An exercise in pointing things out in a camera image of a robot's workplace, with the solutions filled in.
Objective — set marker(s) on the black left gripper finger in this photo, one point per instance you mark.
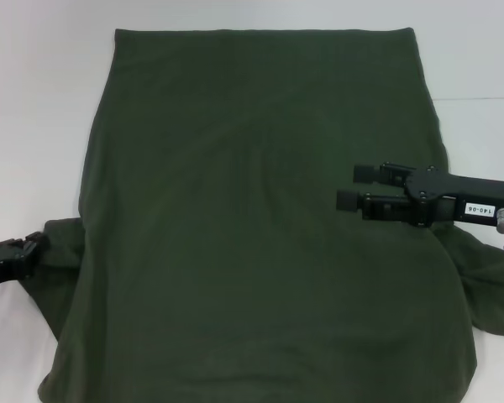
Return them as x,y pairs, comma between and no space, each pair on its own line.
35,242
12,268

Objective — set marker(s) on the dark green shirt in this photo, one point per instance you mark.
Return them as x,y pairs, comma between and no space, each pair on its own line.
256,168

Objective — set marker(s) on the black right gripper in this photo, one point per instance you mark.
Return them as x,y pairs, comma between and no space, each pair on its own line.
458,193

